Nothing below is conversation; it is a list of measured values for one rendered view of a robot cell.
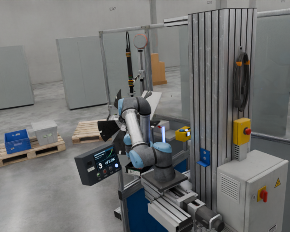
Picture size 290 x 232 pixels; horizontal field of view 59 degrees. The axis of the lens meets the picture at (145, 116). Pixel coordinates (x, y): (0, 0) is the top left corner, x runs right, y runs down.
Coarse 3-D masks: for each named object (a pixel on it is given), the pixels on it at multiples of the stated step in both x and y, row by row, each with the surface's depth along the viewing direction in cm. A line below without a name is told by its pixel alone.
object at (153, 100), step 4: (144, 92) 283; (152, 92) 275; (156, 92) 272; (144, 96) 280; (152, 96) 273; (156, 96) 269; (160, 96) 266; (148, 100) 274; (152, 100) 270; (156, 100) 267; (152, 104) 268; (156, 104) 264; (152, 108) 265; (156, 108) 264; (152, 112) 263; (152, 116) 261
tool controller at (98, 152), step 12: (108, 144) 177; (84, 156) 159; (96, 156) 164; (108, 156) 170; (84, 168) 159; (96, 168) 163; (108, 168) 169; (120, 168) 176; (84, 180) 163; (96, 180) 162
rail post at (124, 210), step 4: (120, 200) 193; (124, 200) 194; (120, 204) 195; (124, 204) 193; (120, 208) 196; (124, 208) 194; (124, 212) 195; (124, 216) 195; (124, 220) 197; (128, 220) 200; (124, 224) 198; (128, 224) 200; (124, 228) 200; (128, 228) 201
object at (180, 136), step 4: (180, 128) 244; (184, 128) 243; (176, 132) 239; (180, 132) 236; (184, 132) 234; (176, 136) 240; (180, 136) 237; (184, 136) 234; (188, 136) 239; (180, 140) 238; (184, 140) 235
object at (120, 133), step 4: (120, 132) 241; (124, 132) 242; (116, 136) 240; (120, 136) 240; (116, 140) 238; (120, 140) 238; (116, 144) 237; (120, 144) 237; (124, 144) 237; (116, 148) 236; (120, 148) 235; (124, 148) 236; (124, 152) 234
